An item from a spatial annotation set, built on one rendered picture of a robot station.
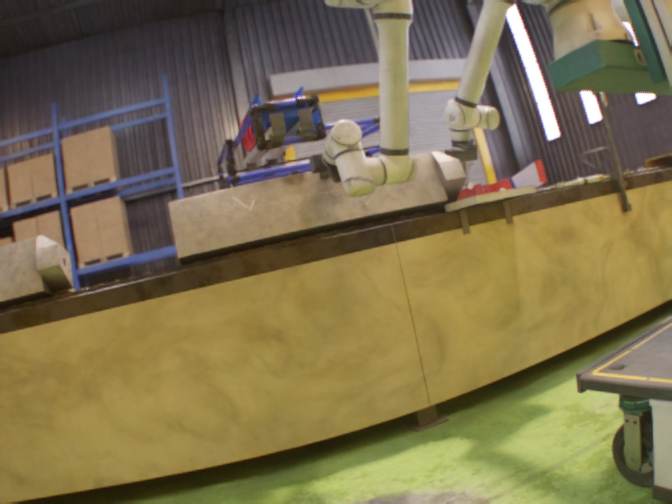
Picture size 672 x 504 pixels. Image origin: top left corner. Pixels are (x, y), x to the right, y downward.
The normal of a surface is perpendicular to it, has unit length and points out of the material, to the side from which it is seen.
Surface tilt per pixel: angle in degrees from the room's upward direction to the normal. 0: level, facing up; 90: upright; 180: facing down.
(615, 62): 90
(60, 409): 90
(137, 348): 90
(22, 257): 80
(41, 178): 90
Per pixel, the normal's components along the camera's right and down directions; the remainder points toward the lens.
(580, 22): -0.68, -0.22
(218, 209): 0.24, -0.22
